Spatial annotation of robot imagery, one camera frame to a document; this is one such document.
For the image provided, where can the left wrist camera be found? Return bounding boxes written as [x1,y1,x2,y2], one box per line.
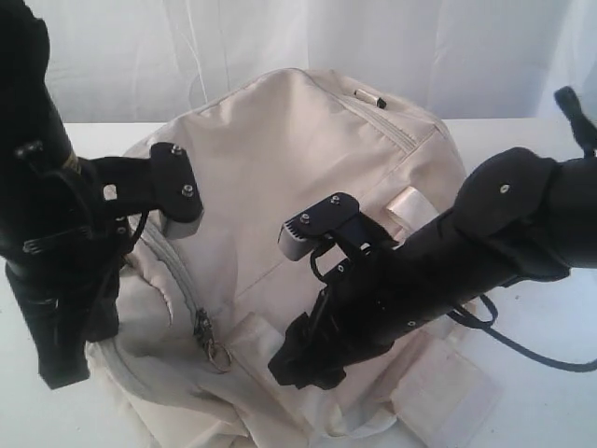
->
[149,142,204,240]

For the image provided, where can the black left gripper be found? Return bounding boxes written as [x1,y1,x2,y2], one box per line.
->
[4,157,154,389]

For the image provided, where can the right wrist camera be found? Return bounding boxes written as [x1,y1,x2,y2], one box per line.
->
[278,192,368,261]

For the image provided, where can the beige fabric duffel bag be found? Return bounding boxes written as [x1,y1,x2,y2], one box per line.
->
[87,69,499,447]

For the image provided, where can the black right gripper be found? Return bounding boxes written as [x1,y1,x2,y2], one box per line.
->
[268,218,420,390]

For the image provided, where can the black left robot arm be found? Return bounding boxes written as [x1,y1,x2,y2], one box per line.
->
[1,1,141,389]

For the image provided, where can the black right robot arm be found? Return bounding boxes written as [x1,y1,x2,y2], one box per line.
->
[269,147,596,390]

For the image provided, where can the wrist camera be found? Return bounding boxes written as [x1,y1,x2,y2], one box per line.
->
[278,192,368,261]
[149,142,204,240]

